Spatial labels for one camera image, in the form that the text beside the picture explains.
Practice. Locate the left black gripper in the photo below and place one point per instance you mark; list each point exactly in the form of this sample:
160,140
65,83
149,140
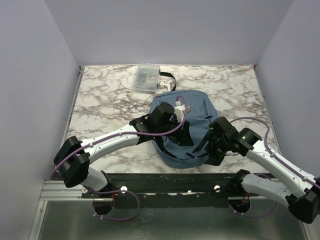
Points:
182,137

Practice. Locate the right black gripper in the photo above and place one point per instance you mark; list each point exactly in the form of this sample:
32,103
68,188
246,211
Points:
215,158

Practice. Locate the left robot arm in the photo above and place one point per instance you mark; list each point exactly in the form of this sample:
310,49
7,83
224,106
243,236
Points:
75,156

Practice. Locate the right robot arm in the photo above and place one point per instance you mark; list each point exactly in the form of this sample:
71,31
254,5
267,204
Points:
295,189

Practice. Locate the white earbud charger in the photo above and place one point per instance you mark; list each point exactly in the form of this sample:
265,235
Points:
165,85

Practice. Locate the clear plastic storage box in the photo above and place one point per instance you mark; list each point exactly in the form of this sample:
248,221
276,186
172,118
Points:
146,78

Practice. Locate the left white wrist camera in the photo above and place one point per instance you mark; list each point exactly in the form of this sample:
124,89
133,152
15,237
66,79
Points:
179,110

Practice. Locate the aluminium frame rail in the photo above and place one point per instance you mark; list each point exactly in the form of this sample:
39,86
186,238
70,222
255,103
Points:
56,191

